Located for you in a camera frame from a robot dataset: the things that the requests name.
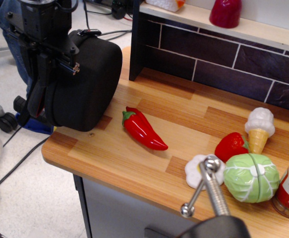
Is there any red toy chili pepper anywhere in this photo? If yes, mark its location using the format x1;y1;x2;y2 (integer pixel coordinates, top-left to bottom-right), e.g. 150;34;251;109
122;107;169;151

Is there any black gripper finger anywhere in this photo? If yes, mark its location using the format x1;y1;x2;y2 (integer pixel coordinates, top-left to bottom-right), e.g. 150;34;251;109
37;52;56;87
19;38;39;81

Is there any red toy strawberry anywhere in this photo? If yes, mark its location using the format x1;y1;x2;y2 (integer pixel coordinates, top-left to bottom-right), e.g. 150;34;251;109
215;132;250;163

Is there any black round zipper bag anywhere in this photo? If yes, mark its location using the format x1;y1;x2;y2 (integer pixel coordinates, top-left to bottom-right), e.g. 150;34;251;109
17;29;123;132

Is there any white orange toy on shelf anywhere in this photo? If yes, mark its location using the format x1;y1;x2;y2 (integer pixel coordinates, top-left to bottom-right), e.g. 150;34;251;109
145;0;186;12

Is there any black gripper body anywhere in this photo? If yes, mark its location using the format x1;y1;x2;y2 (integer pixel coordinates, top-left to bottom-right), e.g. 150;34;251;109
5;11;80;75

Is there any blue jeans leg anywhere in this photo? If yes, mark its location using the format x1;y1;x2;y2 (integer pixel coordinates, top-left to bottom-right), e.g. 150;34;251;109
0;0;32;94

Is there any black shelf with brick backsplash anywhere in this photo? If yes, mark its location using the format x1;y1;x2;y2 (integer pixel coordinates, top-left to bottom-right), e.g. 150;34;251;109
129;0;289;110

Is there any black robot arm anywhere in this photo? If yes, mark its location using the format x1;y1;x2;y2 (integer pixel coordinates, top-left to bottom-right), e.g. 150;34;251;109
5;0;79;87

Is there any dark red cup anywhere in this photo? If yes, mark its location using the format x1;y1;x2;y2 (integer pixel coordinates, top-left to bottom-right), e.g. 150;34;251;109
209;0;242;29

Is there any metal clamp screw handle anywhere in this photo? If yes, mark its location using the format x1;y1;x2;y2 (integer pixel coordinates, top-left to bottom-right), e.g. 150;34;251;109
180;155;231;218

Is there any black clamp body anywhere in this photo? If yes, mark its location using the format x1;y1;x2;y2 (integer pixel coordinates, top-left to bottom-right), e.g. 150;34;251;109
144;216;251;238

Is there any black device on floor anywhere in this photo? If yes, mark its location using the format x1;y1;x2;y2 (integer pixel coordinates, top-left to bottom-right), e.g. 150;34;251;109
112;0;133;20

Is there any green toy cabbage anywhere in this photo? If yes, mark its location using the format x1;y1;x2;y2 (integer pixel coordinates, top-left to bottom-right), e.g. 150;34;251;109
224;153;280;203

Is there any white toy fried egg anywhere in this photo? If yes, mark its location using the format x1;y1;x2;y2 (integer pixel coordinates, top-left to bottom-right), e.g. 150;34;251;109
184;154;226;189

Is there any toy ice cream cone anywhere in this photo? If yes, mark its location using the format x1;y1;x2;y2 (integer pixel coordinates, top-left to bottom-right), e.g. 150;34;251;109
244;107;275;154

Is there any black floor cable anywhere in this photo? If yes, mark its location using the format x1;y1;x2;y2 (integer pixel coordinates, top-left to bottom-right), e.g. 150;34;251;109
0;126;50;187

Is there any office chair caster base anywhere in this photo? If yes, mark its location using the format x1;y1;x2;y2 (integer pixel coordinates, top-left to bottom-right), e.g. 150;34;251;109
0;47;19;133

